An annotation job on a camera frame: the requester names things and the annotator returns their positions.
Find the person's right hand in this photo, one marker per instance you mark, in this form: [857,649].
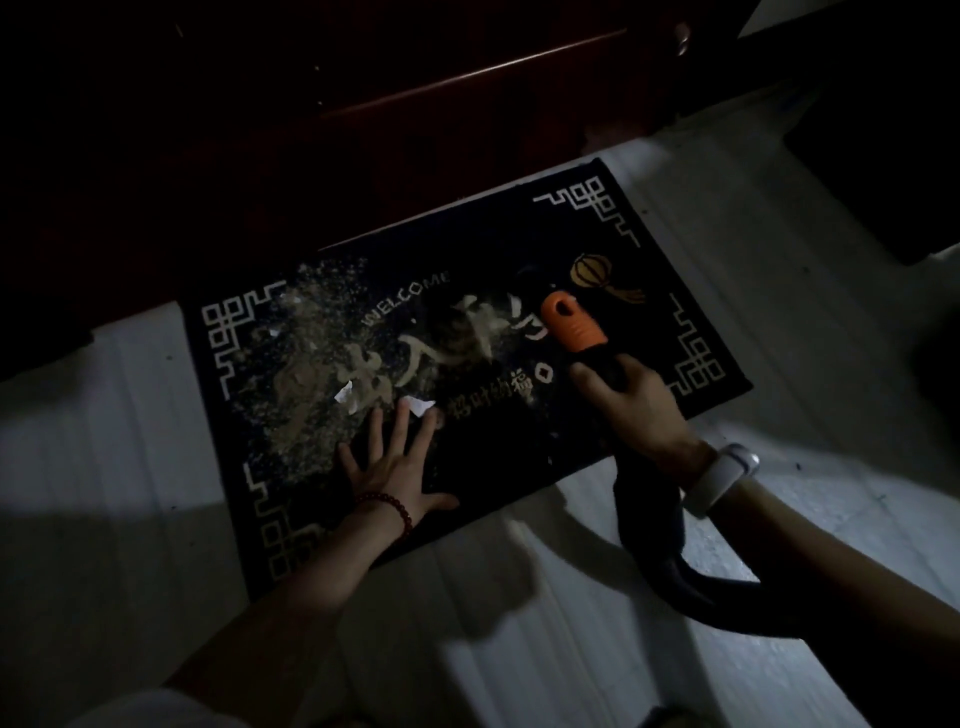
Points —
[645,416]

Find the person's left hand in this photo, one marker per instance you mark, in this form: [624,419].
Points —
[390,480]

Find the person's left thumb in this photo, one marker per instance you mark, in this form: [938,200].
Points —
[439,504]

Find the person's left middle finger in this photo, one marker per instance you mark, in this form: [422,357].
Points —
[403,429]

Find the person's right thumb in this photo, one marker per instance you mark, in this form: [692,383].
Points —
[591,377]

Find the person's left little finger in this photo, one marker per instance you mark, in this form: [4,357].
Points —
[349,460]

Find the dark patterned doormat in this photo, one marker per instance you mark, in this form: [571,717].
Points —
[487,352]

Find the person's left forearm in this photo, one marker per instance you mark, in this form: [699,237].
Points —
[292,607]

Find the person's right forearm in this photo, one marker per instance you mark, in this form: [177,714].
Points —
[840,577]

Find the scattered sandy dirt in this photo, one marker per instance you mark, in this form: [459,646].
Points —
[322,352]

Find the white wristband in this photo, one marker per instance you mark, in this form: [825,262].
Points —
[716,476]

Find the dark wooden cabinet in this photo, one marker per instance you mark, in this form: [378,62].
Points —
[337,127]

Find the dark furniture block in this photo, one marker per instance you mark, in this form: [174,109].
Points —
[885,165]

